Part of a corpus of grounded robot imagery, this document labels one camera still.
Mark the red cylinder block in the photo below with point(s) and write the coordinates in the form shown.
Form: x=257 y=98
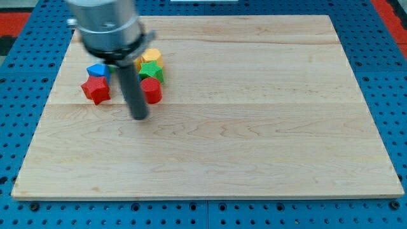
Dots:
x=152 y=90

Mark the wooden board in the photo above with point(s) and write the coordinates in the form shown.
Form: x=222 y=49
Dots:
x=253 y=108

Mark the green star block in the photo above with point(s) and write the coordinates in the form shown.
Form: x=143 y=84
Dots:
x=151 y=70

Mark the yellow hexagon block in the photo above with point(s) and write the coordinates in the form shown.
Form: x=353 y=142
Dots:
x=151 y=54

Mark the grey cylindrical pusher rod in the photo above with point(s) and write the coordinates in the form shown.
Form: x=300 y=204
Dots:
x=132 y=92

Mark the green block behind rod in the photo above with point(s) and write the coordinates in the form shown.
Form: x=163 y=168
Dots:
x=111 y=68

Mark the red star block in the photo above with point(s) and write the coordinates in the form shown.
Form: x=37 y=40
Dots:
x=96 y=88

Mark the blue block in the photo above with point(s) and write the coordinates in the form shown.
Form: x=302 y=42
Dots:
x=99 y=70

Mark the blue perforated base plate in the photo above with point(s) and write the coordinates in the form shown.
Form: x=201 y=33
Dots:
x=374 y=39

